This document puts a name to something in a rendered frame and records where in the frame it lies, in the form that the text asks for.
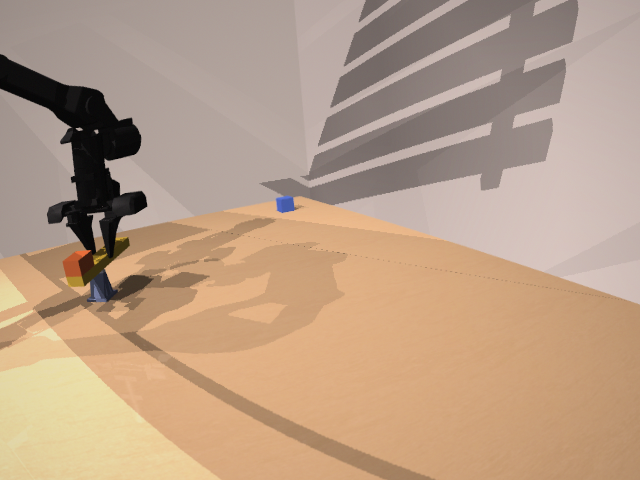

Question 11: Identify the yellow bar with orange block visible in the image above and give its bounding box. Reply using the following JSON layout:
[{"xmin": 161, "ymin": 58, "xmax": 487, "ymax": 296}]
[{"xmin": 63, "ymin": 237, "xmax": 130, "ymax": 287}]

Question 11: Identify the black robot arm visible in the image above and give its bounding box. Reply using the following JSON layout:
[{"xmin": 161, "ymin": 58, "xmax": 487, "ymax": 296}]
[{"xmin": 0, "ymin": 54, "xmax": 142, "ymax": 169}]

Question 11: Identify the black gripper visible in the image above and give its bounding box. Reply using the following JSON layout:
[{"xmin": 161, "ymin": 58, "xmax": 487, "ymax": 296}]
[{"xmin": 47, "ymin": 163, "xmax": 148, "ymax": 258}]

